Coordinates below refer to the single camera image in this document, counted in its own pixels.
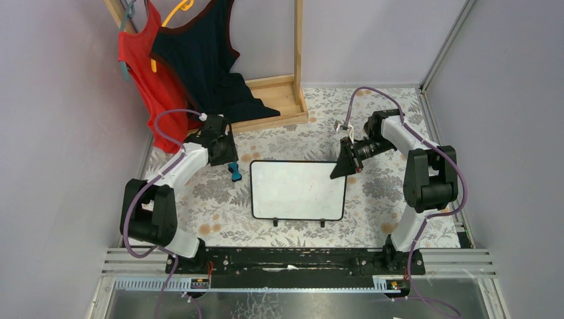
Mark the navy tank top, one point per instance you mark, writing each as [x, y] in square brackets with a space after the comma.
[199, 55]

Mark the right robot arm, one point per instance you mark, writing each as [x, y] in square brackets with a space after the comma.
[431, 176]

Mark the red tank top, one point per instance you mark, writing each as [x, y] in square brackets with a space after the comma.
[160, 91]

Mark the blue whiteboard eraser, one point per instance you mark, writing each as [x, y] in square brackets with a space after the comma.
[234, 171]

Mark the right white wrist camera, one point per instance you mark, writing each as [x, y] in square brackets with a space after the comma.
[343, 130]

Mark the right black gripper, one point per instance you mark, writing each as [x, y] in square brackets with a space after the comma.
[353, 153]

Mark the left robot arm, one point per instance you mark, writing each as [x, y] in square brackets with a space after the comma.
[149, 207]

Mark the wooden clothes rack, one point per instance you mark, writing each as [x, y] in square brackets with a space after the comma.
[282, 93]

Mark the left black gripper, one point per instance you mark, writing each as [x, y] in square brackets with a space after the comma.
[227, 157]

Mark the black framed whiteboard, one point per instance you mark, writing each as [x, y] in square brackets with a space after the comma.
[297, 191]

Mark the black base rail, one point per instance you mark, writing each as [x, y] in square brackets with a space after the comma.
[247, 268]

